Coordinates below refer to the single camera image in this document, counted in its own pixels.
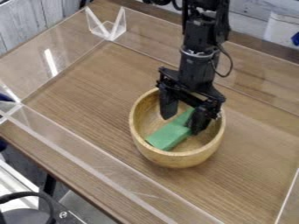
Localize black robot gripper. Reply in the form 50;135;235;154
156;49;226;135

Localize green rectangular block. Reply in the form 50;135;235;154
144;108;193;151

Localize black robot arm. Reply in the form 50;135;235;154
156;0;230;135

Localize brown wooden bowl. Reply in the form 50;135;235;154
128;88;227;169

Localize blue object at right edge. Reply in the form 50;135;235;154
291;32;299;46

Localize blue object at edge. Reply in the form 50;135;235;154
0;93;15;152
291;32;299;46

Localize white container in background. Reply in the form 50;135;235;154
265;11;299;50

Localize black table leg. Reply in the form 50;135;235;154
43;174;58;196

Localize blue object at left edge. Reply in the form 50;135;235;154
0;93;15;152

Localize clear acrylic enclosure wall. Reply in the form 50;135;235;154
0;0;299;224

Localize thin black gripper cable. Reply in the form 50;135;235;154
210;43;235;79

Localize clear acrylic corner bracket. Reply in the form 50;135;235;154
84;7;127;41

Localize grey metal base plate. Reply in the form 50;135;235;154
0;199;87;224

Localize black cable loop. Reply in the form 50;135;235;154
0;191;55;224

